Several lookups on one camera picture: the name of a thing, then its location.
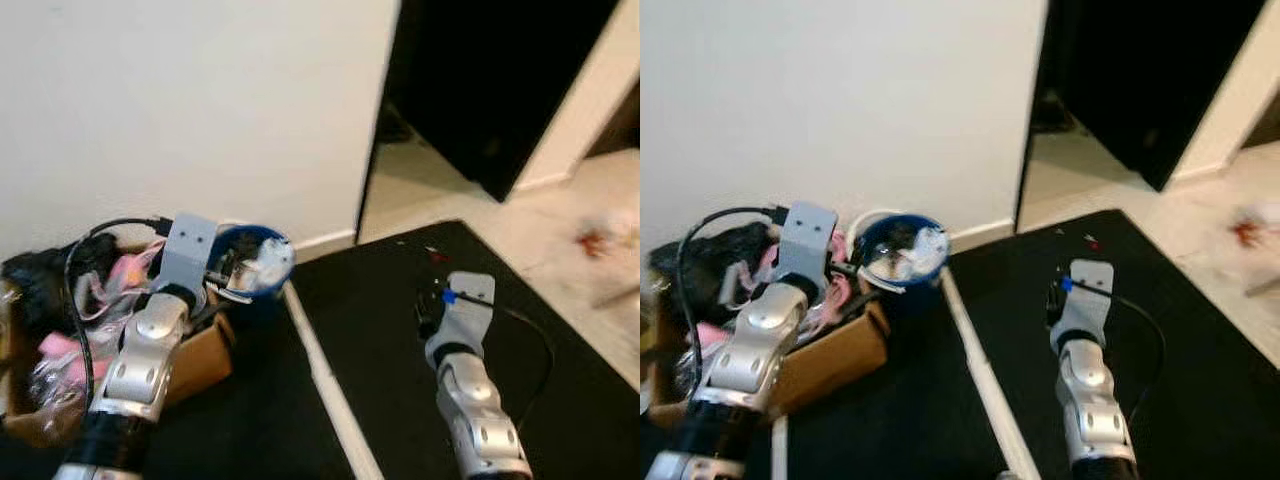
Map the blue cup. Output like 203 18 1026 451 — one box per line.
853 212 952 297
208 224 297 321

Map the crumpled white tissue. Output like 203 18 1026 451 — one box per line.
248 240 293 289
895 228 949 281

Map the black floor mat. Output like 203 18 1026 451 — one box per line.
290 220 641 480
0 295 353 480
640 290 1011 480
945 208 1280 480

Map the brown cardboard box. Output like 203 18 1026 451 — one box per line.
0 280 237 449
640 300 891 419

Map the pink plastic packaging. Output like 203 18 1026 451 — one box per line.
700 245 861 351
40 250 166 381

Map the black plastic bag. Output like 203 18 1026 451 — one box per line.
0 235 126 341
648 222 776 331

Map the black door panel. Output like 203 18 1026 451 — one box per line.
375 0 623 204
1030 0 1269 193

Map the grey-blue right wrist camera mount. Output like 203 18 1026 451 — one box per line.
1052 259 1115 351
425 271 497 369

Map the grey-blue wrist camera mount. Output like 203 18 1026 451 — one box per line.
1052 259 1115 351
153 212 220 298
425 271 497 369
775 201 840 291

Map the grey-blue left wrist camera mount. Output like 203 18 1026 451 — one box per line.
775 201 840 291
153 212 220 298

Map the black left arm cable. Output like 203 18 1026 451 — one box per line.
62 216 173 406
675 206 791 396

